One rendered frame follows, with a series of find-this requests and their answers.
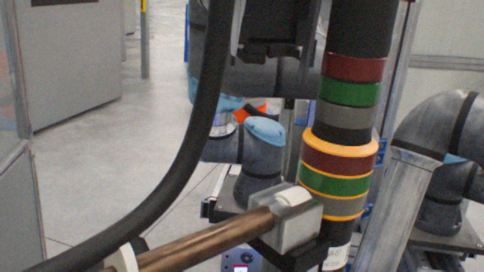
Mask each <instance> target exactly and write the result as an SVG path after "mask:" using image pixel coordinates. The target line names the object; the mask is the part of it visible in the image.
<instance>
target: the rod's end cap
mask: <svg viewBox="0 0 484 272"><path fill-rule="evenodd" d="M274 196H276V197H277V198H275V199H277V200H278V201H280V202H282V203H283V204H284V205H286V204H287V203H288V205H289V206H296V205H298V203H300V202H303V201H305V200H308V199H311V198H312V197H311V195H310V194H309V192H308V191H307V190H306V189H304V188H303V187H300V186H295V187H291V188H289V189H286V190H283V191H281V192H280V193H276V194H275V195H274Z"/></svg>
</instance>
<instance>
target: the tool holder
mask: <svg viewBox="0 0 484 272"><path fill-rule="evenodd" d="M291 187H293V185H291V184H288V183H287V182H284V183H281V184H278V185H275V186H273V187H269V188H267V189H264V190H260V191H259V192H258V193H254V194H252V195H250V196H249V200H248V209H247V211H249V210H251V209H254V208H256V207H260V206H268V207H269V208H270V210H271V213H272V214H273V218H274V221H275V225H274V227H273V230H272V231H270V232H268V233H264V234H263V235H261V236H258V237H256V238H254V239H252V240H251V241H249V242H247V243H246V244H248V245H249V246H250V247H252V248H253V249H254V250H256V252H258V253H259V254H260V255H261V256H262V257H263V259H262V272H317V269H318V266H319V264H320V263H321V262H323V261H325V260H326V259H327V254H328V249H329V245H330V242H331V240H330V238H329V237H327V236H325V235H324V234H323V233H321V232H320V228H321V219H322V214H323V209H324V203H323V202H321V201H319V200H317V199H315V198H313V197H312V198H311V199H308V200H305V201H303V202H300V203H298V205H296V206H289V205H288V203H287V204H286V205H284V204H283V203H282V202H280V201H278V200H277V199H275V198H277V197H276V196H274V195H275V194H276V193H280V192H281V191H283V190H286V189H289V188H291Z"/></svg>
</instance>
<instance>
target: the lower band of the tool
mask: <svg viewBox="0 0 484 272"><path fill-rule="evenodd" d="M311 129H312V127H310V128H307V129H306V130H305V131H304V132H303V134H302V138H303V140H304V141H305V142H307V143H308V145H309V146H311V147H314V148H315V149H317V150H321V151H323V152H326V153H332V154H336V155H340V156H346V157H362V156H367V155H371V154H372V153H375V152H376V151H377V148H378V147H379V145H377V142H376V141H375V140H374V139H373V138H372V137H371V138H372V140H371V142H370V143H369V144H368V145H364V146H361V147H345V146H339V145H335V144H332V143H328V142H326V141H323V140H321V139H319V138H316V137H315V136H314V135H313V134H312V132H311ZM300 159H301V158H300ZM301 161H302V160H301ZM302 163H303V164H304V165H307V166H308V167H309V168H310V169H311V170H313V171H315V172H319V173H322V174H324V175H329V176H333V177H338V178H360V177H364V176H367V175H369V174H370V173H372V171H371V172H369V173H367V174H365V175H358V176H341V175H332V174H328V173H325V172H321V171H318V170H316V169H314V168H313V167H311V166H310V165H308V164H307V163H304V162H303V161H302ZM297 177H298V176H297ZM298 181H299V182H300V183H301V185H303V186H304V187H305V188H307V189H309V190H311V191H313V193H316V194H319V195H322V196H326V197H331V198H336V199H353V198H358V197H360V196H364V195H365V194H366V193H364V194H362V195H359V196H351V197H340V196H329V195H326V194H323V193H318V191H316V190H313V189H311V188H309V187H307V186H305V185H304V184H303V183H302V182H301V181H300V180H299V178H298ZM367 193H368V191H367ZM363 211H364V210H363ZM363 211H362V212H363ZM362 212H360V213H358V214H356V215H350V216H349V217H332V215H324V214H322V219H325V220H329V221H347V220H350V219H353V218H357V217H358V216H360V214H361V213H362Z"/></svg>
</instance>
